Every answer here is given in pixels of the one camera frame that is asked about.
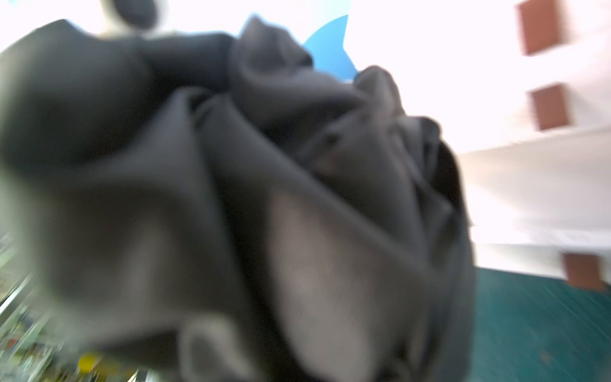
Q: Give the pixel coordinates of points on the white drawer cabinet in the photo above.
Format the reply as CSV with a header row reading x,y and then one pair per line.
x,y
428,47

